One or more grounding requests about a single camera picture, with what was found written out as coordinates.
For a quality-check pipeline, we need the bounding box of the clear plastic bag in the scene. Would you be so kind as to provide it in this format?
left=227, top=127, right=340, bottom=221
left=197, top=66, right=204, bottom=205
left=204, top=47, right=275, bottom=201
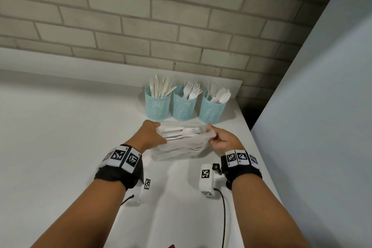
left=151, top=121, right=218, bottom=162

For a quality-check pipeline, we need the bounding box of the person's right forearm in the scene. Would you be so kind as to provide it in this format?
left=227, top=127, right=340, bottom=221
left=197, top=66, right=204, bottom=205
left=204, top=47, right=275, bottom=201
left=231, top=175, right=313, bottom=248

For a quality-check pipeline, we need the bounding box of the person's left hand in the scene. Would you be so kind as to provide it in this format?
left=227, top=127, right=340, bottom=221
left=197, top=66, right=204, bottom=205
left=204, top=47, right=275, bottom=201
left=125, top=120, right=168, bottom=153

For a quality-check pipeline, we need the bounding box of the bunch of white plastic spoons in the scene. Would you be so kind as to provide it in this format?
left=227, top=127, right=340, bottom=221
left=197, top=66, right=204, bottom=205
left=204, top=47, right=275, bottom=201
left=207, top=83, right=232, bottom=104

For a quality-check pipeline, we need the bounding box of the white wrist camera with marker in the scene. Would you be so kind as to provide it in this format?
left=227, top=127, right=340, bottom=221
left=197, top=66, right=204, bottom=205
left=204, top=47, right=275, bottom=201
left=134, top=177, right=152, bottom=206
left=199, top=163, right=224, bottom=198

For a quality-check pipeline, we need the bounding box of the bunch of white plastic forks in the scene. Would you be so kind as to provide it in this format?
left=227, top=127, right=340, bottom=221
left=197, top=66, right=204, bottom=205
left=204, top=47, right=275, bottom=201
left=183, top=82, right=203, bottom=100

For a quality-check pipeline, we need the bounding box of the person's left forearm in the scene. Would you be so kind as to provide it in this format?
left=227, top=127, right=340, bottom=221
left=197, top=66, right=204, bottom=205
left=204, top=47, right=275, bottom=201
left=30, top=179, right=137, bottom=248

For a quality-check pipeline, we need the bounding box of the blue mesh cup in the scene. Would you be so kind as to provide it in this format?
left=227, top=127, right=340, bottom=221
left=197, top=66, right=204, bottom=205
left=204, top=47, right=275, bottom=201
left=171, top=85, right=198, bottom=121
left=199, top=90, right=227, bottom=125
left=145, top=86, right=171, bottom=120

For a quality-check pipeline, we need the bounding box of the bundle of white disposable cutlery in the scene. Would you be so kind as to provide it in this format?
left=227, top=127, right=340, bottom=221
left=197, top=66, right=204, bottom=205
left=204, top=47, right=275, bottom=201
left=161, top=126, right=205, bottom=153

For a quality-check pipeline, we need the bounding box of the bunch of white plastic knives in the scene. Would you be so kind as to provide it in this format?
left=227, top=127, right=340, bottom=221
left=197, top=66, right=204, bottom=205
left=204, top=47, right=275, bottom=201
left=149, top=75, right=177, bottom=98

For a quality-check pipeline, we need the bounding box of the black wristband with marker tags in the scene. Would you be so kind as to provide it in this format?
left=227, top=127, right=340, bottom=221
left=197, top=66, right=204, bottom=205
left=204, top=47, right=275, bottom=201
left=94, top=144, right=145, bottom=190
left=220, top=149, right=263, bottom=191

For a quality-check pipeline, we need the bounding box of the person's right hand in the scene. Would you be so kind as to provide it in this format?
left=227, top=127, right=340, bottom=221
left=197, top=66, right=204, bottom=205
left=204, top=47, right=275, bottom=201
left=206, top=123, right=245, bottom=156

